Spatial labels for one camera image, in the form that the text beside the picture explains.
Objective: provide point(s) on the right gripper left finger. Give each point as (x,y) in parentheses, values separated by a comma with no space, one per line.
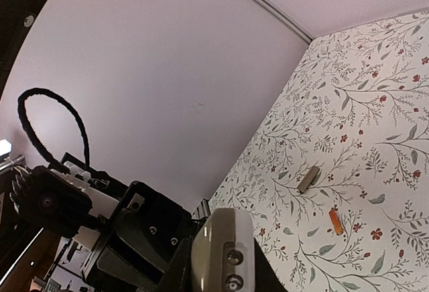
(178,276)

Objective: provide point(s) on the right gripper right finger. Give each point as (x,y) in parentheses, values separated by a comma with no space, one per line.
(265,277)

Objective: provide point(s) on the grey remote battery cover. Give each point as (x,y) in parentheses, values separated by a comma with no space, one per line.
(308,179)

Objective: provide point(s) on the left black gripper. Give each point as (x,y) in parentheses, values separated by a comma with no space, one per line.
(136,247)

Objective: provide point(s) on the orange battery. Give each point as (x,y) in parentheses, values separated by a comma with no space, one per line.
(336,222)

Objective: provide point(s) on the floral patterned table mat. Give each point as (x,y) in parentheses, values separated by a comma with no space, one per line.
(356,106)

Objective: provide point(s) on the grey white remote control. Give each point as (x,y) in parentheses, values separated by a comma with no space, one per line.
(223,254)

